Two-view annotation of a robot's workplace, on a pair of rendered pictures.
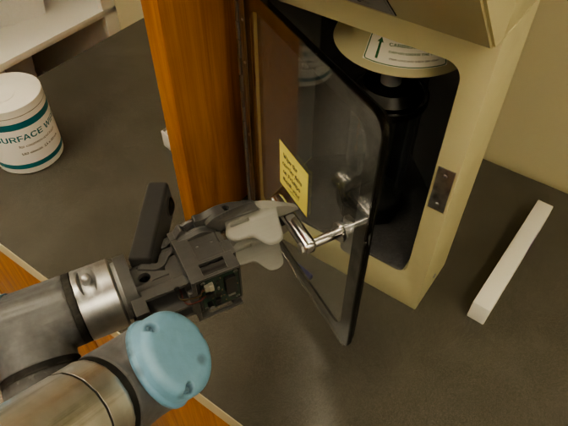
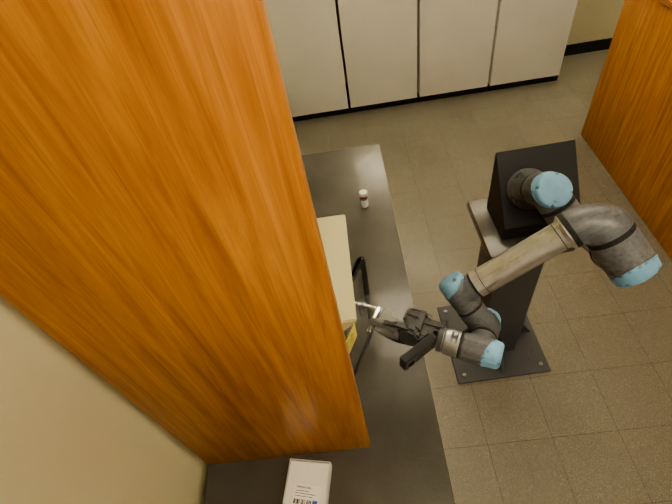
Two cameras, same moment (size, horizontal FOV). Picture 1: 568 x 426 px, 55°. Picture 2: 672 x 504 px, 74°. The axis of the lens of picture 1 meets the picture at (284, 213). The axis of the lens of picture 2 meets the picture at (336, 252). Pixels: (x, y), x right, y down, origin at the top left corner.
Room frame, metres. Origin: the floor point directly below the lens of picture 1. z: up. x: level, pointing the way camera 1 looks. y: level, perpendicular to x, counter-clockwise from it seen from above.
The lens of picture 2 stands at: (0.82, 0.55, 2.32)
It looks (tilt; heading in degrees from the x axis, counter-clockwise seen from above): 49 degrees down; 240
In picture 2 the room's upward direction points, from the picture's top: 12 degrees counter-clockwise
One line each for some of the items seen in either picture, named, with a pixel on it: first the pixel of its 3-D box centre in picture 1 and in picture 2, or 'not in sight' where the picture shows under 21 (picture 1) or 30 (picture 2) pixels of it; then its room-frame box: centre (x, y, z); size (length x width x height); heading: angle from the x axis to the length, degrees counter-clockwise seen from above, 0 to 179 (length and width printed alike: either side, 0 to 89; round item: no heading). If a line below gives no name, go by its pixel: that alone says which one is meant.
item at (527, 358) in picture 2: not in sight; (501, 291); (-0.40, -0.07, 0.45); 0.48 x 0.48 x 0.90; 56
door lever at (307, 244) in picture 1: (305, 219); (368, 317); (0.42, -0.03, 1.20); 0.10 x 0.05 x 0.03; 27
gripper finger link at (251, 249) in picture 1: (267, 248); (386, 325); (0.40, 0.02, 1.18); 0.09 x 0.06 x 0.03; 117
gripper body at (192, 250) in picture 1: (180, 274); (422, 330); (0.35, 0.11, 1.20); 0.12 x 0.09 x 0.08; 117
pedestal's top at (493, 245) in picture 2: not in sight; (517, 224); (-0.40, -0.07, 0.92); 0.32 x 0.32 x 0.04; 56
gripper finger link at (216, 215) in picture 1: (221, 225); (398, 327); (0.39, 0.07, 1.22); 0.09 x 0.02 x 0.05; 117
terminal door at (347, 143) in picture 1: (297, 178); (350, 337); (0.50, -0.02, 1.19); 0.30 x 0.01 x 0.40; 27
